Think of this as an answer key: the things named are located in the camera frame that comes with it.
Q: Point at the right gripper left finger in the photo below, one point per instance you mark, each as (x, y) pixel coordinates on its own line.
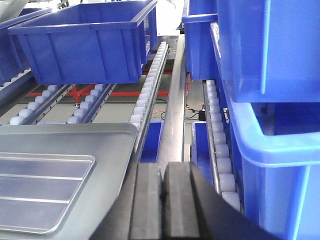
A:
(136, 214)

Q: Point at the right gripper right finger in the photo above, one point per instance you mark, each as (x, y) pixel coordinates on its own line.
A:
(192, 209)

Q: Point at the silver metal tray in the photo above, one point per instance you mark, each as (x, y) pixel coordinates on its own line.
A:
(58, 181)

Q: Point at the far right roller track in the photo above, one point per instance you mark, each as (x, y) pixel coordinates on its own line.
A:
(223, 178)

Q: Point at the blue bin below right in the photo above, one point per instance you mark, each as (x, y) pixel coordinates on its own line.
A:
(198, 146)

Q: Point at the black power adapter on floor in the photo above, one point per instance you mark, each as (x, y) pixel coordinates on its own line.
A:
(202, 115)

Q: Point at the right white roller track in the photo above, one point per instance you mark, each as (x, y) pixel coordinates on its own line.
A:
(143, 109)

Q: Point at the white roller track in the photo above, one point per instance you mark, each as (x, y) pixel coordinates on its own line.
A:
(36, 110)
(90, 107)
(143, 109)

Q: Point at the large blue bin right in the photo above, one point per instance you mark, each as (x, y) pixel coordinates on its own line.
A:
(276, 158)

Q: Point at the large blue bin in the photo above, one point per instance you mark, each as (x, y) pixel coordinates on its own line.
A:
(12, 57)
(276, 158)

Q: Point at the middle white roller track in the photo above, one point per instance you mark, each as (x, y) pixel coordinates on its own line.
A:
(90, 107)

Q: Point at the left white roller track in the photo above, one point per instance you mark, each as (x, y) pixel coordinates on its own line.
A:
(36, 110)

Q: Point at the blue bin on rollers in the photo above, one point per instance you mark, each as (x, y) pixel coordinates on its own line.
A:
(94, 43)

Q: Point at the stacked blue bin upper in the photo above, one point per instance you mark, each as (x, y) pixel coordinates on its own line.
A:
(270, 50)

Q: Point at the large blue bin left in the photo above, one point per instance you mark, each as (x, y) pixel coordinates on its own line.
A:
(12, 57)

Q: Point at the right steel divider rail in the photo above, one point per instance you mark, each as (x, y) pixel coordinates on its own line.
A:
(171, 145)

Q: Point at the red metal floor frame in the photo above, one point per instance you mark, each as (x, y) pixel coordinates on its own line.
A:
(89, 90)

